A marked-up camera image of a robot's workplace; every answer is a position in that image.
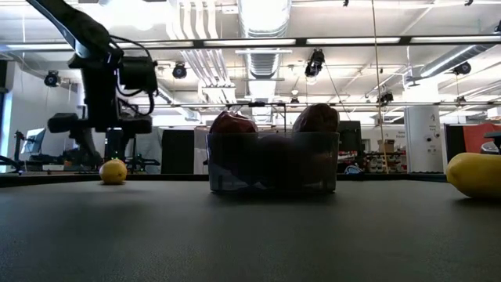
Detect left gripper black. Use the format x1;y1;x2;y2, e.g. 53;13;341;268
46;52;154;168

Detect red bell pepper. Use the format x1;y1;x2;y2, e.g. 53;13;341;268
208;110;260;135

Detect small yellow lemon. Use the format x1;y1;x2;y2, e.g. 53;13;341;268
99;158;128;186

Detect tilted grey monitor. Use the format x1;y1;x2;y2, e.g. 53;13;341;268
21;128;47;154

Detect black partition panel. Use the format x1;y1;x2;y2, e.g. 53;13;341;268
445;124;466;161
160;129;196;175

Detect white LED light strip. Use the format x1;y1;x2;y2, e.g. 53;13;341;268
203;38;297;47
410;35;501;44
307;37;401;45
117;41;195;49

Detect clear plastic bin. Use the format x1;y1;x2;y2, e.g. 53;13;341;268
206;132;341;194

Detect white ceiling pipes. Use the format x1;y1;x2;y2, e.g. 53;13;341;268
168;0;238;89

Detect black table mat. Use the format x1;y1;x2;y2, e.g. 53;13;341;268
0;179;501;282

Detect black monitor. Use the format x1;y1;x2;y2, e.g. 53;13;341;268
338;120;363;153

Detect brown cardboard box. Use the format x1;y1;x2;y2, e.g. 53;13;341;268
377;139;396;154

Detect white round pillar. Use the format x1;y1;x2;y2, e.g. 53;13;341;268
404;105;444;174

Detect large yellow fruit right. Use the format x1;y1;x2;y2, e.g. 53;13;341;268
445;152;501;200

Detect red partition panel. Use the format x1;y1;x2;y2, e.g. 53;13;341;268
463;124;501;154

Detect black and grey machine part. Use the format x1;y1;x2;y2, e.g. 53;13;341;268
481;131;501;156

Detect black background rig frame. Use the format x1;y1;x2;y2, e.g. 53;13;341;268
128;100;501;173

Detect white ribbed ceiling duct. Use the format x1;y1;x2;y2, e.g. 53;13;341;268
236;0;293;80

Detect black overhead frame bar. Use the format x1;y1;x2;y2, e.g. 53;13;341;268
0;34;501;52

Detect black overhead rig camera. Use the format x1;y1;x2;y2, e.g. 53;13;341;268
304;48;326;78

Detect thin hanging cord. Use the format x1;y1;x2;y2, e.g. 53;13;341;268
370;0;390;174

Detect silver ventilation duct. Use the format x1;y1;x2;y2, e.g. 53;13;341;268
420;43;496;78

